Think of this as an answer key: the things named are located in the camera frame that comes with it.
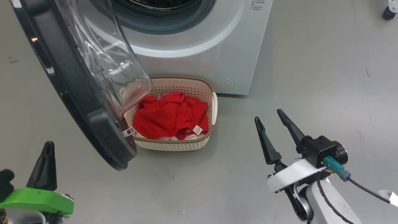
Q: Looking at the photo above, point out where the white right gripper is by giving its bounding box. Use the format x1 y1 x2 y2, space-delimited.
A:
254 109 327 222

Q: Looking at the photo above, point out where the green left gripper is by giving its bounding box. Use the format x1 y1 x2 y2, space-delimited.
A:
0 141 75 224

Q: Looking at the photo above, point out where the dark round washing machine door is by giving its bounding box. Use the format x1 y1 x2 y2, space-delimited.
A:
9 0 153 171

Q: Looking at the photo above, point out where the red garment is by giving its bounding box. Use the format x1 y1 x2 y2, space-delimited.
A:
132 92 210 141

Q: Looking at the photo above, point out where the cream perforated laundry basket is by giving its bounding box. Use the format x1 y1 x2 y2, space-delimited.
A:
123 75 218 152

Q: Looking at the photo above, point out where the white washing machine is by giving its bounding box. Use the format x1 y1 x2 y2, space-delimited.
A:
90 0 274 96

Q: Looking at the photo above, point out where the black caster wheel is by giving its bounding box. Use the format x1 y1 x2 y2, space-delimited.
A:
382 0 398 21

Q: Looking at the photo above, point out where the teal right camera connector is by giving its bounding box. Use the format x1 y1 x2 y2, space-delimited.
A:
323 156 352 183

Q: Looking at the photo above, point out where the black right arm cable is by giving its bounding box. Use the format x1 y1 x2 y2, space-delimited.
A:
316 172 355 224

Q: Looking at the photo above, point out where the black right camera cable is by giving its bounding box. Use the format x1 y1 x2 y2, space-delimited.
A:
347 177 398 208

